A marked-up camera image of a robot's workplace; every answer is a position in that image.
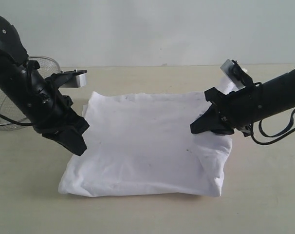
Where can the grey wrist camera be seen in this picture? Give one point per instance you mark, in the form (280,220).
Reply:
(69,79)
(236,74)

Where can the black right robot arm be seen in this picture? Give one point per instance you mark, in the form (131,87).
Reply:
(278,96)

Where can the white t-shirt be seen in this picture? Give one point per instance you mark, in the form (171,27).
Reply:
(141,144)

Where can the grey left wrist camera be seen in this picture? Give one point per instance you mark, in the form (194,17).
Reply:
(69,79)

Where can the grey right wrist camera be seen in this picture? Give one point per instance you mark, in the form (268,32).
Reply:
(236,74)

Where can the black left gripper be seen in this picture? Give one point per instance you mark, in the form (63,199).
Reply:
(53,118)

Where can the metal mesh basket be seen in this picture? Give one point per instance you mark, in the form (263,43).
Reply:
(11,99)

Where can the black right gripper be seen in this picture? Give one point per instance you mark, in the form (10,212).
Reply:
(236,110)

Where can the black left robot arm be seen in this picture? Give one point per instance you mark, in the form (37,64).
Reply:
(16,67)

